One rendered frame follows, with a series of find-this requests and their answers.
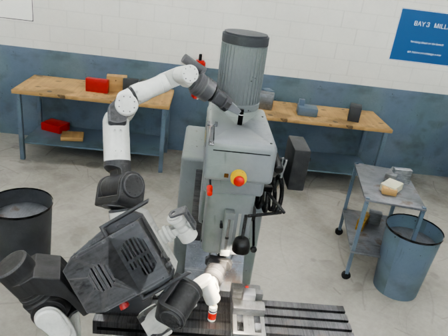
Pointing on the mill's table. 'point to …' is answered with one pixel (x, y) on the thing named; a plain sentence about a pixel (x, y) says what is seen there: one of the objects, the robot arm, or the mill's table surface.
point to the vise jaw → (248, 307)
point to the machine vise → (237, 324)
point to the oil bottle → (212, 313)
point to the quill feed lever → (253, 233)
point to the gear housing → (224, 187)
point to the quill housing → (209, 245)
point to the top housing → (239, 146)
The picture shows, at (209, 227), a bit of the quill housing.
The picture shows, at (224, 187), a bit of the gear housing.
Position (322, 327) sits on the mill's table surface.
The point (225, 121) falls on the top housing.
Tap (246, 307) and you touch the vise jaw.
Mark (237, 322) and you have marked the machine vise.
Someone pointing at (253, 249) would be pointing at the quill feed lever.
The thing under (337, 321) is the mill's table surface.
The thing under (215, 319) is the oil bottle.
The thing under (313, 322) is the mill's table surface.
